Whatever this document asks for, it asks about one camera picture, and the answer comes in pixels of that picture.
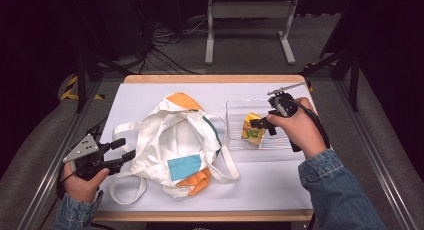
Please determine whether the black tripod stand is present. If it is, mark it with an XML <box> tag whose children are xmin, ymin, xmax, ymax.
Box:
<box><xmin>74</xmin><ymin>49</ymin><xmax>134</xmax><ymax>114</ymax></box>
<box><xmin>299</xmin><ymin>46</ymin><xmax>361</xmax><ymax>113</ymax></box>

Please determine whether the person's right hand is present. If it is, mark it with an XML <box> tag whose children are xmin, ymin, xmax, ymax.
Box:
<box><xmin>265</xmin><ymin>96</ymin><xmax>328</xmax><ymax>159</ymax></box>

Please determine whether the person's left hand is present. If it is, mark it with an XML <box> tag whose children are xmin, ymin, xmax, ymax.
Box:
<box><xmin>61</xmin><ymin>161</ymin><xmax>110</xmax><ymax>204</ymax></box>

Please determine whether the clear plastic container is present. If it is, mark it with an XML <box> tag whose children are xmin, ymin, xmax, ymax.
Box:
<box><xmin>225</xmin><ymin>99</ymin><xmax>296</xmax><ymax>152</ymax></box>

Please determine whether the white green orange tote bag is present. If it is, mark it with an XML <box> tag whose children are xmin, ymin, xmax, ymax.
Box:
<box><xmin>109</xmin><ymin>91</ymin><xmax>241</xmax><ymax>205</ymax></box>

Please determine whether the yellow snack packet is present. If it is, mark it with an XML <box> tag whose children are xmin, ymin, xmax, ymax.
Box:
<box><xmin>241</xmin><ymin>111</ymin><xmax>268</xmax><ymax>147</ymax></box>

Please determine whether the aluminium frame rail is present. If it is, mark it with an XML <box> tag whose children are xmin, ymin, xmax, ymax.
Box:
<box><xmin>334</xmin><ymin>79</ymin><xmax>419</xmax><ymax>230</ymax></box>
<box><xmin>16</xmin><ymin>81</ymin><xmax>103</xmax><ymax>230</ymax></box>

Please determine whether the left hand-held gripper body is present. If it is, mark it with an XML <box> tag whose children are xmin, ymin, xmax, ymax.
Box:
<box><xmin>62</xmin><ymin>133</ymin><xmax>123</xmax><ymax>182</ymax></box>

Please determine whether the bundle of black floor cables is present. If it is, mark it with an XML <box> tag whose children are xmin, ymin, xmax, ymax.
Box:
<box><xmin>133</xmin><ymin>9</ymin><xmax>209</xmax><ymax>75</ymax></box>

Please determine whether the white metal frame stand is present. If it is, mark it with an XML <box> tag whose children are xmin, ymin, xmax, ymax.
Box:
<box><xmin>204</xmin><ymin>0</ymin><xmax>300</xmax><ymax>66</ymax></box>

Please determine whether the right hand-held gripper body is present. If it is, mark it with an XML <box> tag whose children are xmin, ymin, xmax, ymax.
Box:
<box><xmin>266</xmin><ymin>82</ymin><xmax>306</xmax><ymax>119</ymax></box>

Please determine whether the yellow black hazard tape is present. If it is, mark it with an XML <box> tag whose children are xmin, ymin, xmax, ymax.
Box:
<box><xmin>59</xmin><ymin>74</ymin><xmax>105</xmax><ymax>101</ymax></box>

